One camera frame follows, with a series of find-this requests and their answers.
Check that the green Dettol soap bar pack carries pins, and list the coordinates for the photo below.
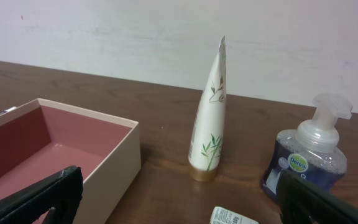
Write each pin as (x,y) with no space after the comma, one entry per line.
(224,216)

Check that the white lotion tube gold cap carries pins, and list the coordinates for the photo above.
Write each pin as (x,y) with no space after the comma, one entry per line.
(208,130)

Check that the white box with pink interior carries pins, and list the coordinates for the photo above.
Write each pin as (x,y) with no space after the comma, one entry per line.
(43,137)

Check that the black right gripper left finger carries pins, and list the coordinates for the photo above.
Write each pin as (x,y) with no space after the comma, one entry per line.
(58,196)

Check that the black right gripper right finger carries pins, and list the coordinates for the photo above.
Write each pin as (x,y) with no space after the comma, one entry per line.
(301,201)

